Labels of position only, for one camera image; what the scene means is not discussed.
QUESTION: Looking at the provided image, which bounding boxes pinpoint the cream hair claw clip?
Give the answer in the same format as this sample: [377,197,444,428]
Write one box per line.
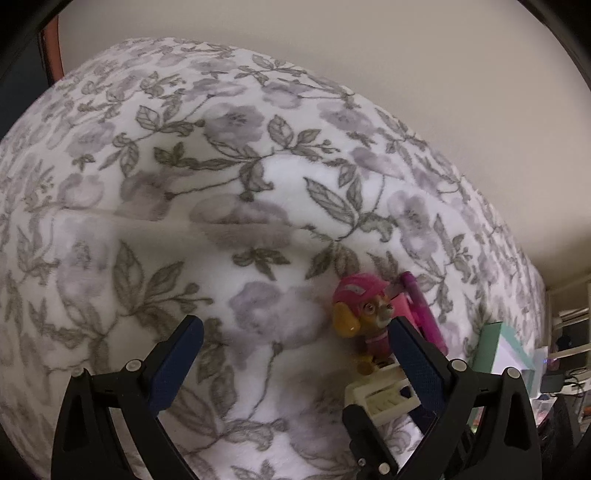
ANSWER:
[345,364,421,427]

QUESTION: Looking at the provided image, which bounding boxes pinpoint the teal white tray box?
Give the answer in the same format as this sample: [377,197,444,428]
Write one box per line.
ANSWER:
[472,322,539,399]

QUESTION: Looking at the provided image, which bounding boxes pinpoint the white power strip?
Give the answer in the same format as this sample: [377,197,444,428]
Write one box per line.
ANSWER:
[533,346,549,372]

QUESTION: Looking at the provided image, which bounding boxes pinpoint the floral white blanket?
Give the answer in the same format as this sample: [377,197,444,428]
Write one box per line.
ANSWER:
[1,38,545,479]

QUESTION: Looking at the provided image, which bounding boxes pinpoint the white shelf furniture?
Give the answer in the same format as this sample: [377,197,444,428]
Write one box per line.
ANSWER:
[545,273,590,396]

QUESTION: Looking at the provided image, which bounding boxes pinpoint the pink kids watch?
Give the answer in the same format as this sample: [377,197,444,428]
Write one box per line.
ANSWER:
[392,271,449,356]

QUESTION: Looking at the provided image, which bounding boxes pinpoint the pink pup toy figure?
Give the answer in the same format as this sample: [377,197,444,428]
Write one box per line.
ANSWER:
[332,273,394,376]

